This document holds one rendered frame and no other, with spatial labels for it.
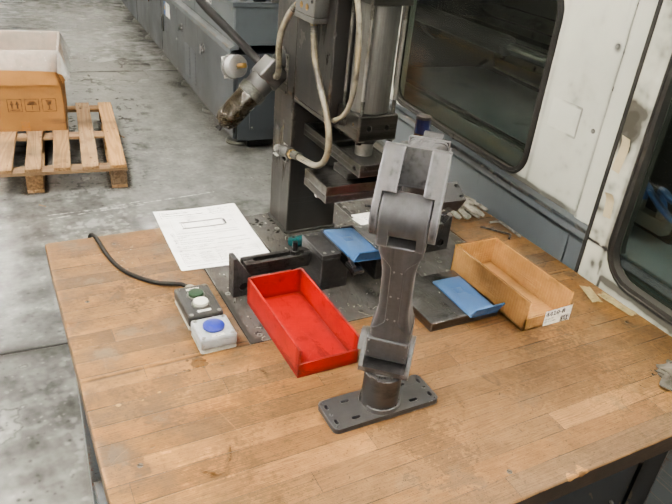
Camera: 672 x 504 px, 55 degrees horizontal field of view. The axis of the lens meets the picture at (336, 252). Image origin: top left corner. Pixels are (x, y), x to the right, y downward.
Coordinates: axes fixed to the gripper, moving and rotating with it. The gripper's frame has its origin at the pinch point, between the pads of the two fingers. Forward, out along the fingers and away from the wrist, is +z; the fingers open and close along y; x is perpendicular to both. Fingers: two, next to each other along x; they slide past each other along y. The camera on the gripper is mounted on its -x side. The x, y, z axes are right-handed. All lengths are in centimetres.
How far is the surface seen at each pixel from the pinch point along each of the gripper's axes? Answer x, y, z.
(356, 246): 1.2, 3.8, 9.8
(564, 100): -63, 29, -5
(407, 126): -64, 72, 56
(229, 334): 33.0, -10.7, 9.3
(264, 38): -92, 251, 183
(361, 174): 3.3, 11.4, -5.7
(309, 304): 13.6, -5.4, 14.8
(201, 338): 38.0, -10.4, 9.5
